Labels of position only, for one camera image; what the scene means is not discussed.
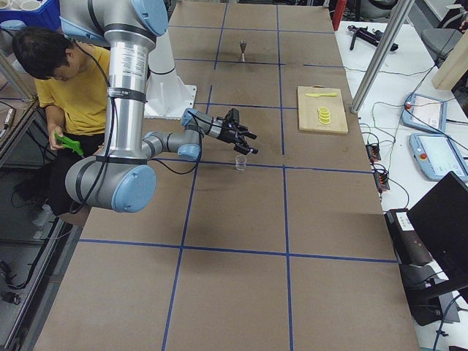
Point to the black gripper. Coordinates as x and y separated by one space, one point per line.
226 136

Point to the clear glass shaker cup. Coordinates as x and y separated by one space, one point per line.
240 162

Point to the steel jigger measuring cup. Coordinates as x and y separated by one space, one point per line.
243 45

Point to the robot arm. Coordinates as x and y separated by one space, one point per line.
119 177

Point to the wooden cutting board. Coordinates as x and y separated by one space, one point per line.
308 114

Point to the yellow plastic knife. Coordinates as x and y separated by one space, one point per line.
316 95

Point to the black handheld controller tool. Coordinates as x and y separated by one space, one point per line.
372 37

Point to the far blue teach pendant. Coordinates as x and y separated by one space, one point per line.
424 113

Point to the blue teach pendant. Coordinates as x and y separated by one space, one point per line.
437 155
424 113

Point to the person in yellow shirt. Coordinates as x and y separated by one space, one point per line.
70 81

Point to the near blue teach pendant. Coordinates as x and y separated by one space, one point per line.
437 155

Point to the black box with label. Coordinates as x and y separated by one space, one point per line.
407 243

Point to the black monitor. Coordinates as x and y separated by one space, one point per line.
440 220

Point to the grey office chair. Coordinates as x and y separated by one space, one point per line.
440 41

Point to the wooden plank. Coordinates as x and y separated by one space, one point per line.
454 66

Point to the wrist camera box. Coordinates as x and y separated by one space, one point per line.
232 119

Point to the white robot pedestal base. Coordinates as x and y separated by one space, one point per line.
167 96

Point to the aluminium frame post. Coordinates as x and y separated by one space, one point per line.
391 31

